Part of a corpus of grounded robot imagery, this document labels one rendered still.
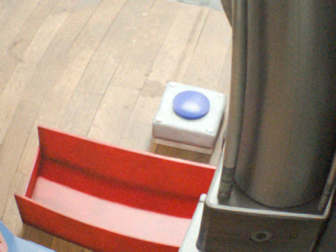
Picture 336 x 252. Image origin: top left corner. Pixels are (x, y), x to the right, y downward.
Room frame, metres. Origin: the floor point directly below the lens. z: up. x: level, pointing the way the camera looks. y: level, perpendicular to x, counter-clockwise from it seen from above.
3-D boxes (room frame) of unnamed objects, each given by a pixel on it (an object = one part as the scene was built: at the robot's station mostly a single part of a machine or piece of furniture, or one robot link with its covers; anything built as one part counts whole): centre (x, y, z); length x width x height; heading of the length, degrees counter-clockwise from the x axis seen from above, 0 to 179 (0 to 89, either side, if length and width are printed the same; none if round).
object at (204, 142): (0.70, -0.02, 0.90); 0.07 x 0.07 x 0.06; 77
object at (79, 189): (0.55, 0.04, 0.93); 0.25 x 0.12 x 0.06; 77
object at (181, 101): (0.70, -0.02, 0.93); 0.04 x 0.04 x 0.02
